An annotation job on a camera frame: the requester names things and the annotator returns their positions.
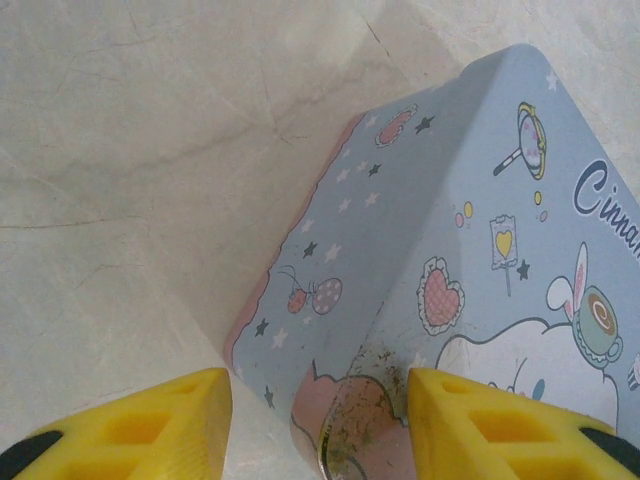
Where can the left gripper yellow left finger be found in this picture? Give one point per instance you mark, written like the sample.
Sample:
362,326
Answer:
125,430

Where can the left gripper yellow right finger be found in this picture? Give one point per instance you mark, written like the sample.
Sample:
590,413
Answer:
500,435

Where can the blue cartoon tin box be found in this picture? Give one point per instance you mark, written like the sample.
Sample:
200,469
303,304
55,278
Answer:
450,225

